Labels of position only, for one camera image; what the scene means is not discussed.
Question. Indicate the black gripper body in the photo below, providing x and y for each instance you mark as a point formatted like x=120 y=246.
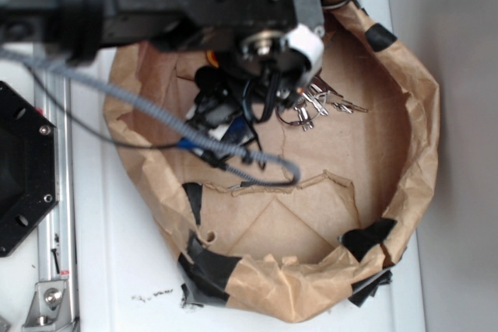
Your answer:
x=221 y=102

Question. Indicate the yellow rubber duck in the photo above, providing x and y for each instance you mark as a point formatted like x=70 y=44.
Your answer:
x=212 y=59

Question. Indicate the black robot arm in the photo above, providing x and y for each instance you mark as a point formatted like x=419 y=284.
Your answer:
x=77 y=29

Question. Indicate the silver key bunch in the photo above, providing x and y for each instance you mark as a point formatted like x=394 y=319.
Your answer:
x=315 y=102

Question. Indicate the brown paper bin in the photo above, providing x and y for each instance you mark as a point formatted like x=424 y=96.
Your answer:
x=366 y=181

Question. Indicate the aluminium extrusion rail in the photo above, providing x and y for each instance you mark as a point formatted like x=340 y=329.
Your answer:
x=57 y=259

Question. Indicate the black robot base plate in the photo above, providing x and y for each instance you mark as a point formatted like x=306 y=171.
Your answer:
x=28 y=170

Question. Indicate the silver corner bracket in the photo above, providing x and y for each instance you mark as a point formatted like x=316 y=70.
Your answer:
x=50 y=308

